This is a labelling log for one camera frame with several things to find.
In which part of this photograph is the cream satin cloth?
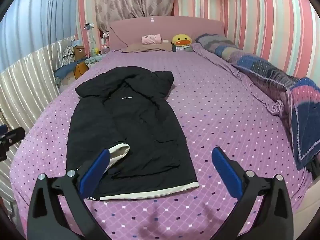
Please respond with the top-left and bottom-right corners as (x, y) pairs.
(0, 36), (75, 195)

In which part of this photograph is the yellow duck plush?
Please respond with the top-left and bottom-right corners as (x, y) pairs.
(171, 34), (192, 47)

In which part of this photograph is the dark cloth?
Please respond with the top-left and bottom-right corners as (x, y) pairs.
(306, 155), (320, 179)

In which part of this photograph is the pink headboard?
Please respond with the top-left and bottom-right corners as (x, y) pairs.
(108, 16), (225, 52)

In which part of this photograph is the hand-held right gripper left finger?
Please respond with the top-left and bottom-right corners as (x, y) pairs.
(27, 148), (110, 240)

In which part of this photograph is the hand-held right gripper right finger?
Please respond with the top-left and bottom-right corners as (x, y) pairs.
(211, 147), (294, 240)

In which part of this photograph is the blue curtain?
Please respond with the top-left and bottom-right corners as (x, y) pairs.
(0, 0), (79, 73)

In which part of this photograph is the blue cloth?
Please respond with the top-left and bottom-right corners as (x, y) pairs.
(54, 62), (83, 79)

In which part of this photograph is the black padded jacket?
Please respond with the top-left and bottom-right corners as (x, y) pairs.
(65, 66), (200, 201)

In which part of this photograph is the brown pillow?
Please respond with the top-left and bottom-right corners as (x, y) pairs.
(122, 42), (173, 53)

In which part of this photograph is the patterned pink curtain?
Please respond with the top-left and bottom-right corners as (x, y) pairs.
(94, 0), (177, 33)

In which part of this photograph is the pink plush pillow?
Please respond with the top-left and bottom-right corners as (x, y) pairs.
(142, 34), (162, 45)

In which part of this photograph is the teal cloth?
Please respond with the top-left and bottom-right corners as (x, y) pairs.
(84, 54), (104, 67)

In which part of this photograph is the black and white patterned box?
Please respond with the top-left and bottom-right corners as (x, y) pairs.
(62, 47), (75, 65)

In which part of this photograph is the patchwork quilt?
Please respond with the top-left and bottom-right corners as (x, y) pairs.
(191, 33), (320, 170)

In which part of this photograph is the bed with purple dotted sheet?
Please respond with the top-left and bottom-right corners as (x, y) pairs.
(9, 47), (313, 240)

